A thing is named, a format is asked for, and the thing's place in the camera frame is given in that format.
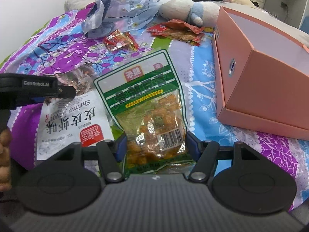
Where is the person's left hand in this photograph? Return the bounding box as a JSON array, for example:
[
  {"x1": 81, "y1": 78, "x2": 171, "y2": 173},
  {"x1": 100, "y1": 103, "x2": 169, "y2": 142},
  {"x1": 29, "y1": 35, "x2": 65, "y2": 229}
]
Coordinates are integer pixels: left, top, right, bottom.
[{"x1": 0, "y1": 127, "x2": 12, "y2": 192}]

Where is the grey blanket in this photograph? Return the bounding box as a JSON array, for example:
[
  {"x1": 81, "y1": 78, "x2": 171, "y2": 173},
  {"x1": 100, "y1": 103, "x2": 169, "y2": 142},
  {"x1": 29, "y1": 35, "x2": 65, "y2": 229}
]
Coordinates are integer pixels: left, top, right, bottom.
[{"x1": 65, "y1": 0, "x2": 308, "y2": 47}]

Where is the white shrimp flavor snack bag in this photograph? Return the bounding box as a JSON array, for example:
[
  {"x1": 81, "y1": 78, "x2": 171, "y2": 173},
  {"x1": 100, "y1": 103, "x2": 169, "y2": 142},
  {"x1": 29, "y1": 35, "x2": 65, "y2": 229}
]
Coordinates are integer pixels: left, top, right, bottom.
[{"x1": 36, "y1": 90, "x2": 114, "y2": 160}]

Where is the purple floral bedsheet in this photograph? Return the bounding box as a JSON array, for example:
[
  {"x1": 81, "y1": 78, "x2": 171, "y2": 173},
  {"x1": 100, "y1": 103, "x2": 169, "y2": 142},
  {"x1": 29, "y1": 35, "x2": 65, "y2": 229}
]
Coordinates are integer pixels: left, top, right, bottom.
[{"x1": 1, "y1": 7, "x2": 308, "y2": 207}]

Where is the blue floral plastic bag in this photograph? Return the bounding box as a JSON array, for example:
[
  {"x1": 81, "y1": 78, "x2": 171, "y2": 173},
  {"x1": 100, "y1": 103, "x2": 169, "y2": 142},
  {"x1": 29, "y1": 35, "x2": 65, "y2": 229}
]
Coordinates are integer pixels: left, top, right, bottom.
[{"x1": 82, "y1": 0, "x2": 162, "y2": 39}]

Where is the small red snack packet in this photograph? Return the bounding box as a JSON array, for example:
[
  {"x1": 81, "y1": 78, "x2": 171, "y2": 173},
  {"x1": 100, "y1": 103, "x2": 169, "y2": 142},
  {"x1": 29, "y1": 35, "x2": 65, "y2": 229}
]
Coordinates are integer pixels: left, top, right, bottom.
[{"x1": 103, "y1": 29, "x2": 139, "y2": 51}]

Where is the grey bedside cabinet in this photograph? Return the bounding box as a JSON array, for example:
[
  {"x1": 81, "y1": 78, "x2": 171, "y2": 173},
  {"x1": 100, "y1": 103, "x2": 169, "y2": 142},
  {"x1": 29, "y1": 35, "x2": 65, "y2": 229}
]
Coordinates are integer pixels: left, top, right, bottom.
[{"x1": 263, "y1": 0, "x2": 308, "y2": 29}]

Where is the pink cardboard box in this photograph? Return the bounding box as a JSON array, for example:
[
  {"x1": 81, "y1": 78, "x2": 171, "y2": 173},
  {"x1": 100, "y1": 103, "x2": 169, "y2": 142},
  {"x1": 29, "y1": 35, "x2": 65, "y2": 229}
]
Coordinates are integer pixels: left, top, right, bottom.
[{"x1": 213, "y1": 7, "x2": 308, "y2": 140}]

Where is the red tofu snack bag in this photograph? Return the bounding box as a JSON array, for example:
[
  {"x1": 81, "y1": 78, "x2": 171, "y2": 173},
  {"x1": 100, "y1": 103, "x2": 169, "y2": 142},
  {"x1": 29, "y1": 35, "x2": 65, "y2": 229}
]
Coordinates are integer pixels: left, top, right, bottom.
[{"x1": 147, "y1": 19, "x2": 205, "y2": 46}]

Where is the white blue plush toy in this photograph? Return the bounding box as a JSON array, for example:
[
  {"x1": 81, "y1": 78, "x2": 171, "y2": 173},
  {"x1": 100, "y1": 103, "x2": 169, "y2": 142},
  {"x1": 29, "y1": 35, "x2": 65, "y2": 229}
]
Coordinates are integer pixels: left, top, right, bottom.
[{"x1": 159, "y1": 0, "x2": 220, "y2": 28}]

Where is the green fried snack bag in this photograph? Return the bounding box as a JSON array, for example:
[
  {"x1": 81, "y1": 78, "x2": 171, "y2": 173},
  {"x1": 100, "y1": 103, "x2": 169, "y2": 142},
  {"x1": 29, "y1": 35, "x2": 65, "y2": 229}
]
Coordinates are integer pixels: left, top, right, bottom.
[{"x1": 94, "y1": 49, "x2": 191, "y2": 174}]

